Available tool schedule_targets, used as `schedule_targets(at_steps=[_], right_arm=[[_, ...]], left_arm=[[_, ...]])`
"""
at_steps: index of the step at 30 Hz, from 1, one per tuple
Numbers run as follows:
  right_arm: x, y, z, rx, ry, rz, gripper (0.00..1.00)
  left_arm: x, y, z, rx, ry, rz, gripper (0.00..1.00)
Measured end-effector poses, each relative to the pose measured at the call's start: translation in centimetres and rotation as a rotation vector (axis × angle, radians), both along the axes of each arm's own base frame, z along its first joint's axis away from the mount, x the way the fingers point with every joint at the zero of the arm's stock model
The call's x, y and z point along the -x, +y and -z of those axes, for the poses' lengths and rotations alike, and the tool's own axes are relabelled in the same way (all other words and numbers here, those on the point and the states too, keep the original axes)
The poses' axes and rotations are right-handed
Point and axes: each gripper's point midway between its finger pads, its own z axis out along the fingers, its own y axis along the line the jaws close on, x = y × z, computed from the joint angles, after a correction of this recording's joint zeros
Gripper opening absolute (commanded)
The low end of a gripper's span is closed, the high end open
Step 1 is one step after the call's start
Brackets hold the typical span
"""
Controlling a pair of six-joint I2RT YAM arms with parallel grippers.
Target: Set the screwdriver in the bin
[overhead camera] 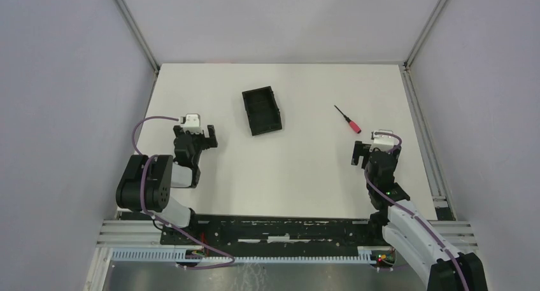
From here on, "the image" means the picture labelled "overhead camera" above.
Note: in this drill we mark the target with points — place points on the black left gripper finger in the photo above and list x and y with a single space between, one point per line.
178 131
211 140

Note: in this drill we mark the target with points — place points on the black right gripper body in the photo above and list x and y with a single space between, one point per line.
375 155

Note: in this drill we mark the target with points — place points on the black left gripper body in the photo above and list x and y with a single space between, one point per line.
193 140

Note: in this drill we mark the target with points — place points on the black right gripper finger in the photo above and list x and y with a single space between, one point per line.
396 152
361 153

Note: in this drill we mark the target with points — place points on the red handled screwdriver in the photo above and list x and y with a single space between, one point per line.
356 129

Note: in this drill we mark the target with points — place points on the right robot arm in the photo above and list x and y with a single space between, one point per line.
438 263

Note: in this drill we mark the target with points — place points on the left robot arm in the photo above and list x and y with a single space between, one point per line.
149 190

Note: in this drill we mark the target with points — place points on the black plastic bin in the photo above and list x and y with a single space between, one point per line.
262 111

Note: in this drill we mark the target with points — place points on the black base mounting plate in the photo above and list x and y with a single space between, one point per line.
274 236

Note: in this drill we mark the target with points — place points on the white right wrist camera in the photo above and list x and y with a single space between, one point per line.
385 141

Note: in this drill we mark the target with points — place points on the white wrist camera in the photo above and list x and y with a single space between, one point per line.
385 141
191 124

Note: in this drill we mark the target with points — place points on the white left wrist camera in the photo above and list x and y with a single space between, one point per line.
191 124

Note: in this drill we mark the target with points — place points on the aluminium frame rail right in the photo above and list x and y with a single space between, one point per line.
438 186

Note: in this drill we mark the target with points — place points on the aluminium frame rail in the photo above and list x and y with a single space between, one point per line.
142 234
438 186

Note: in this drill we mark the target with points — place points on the white slotted cable duct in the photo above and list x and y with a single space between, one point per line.
184 255

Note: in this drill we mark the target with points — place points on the aluminium frame rail front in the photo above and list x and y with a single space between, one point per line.
142 234

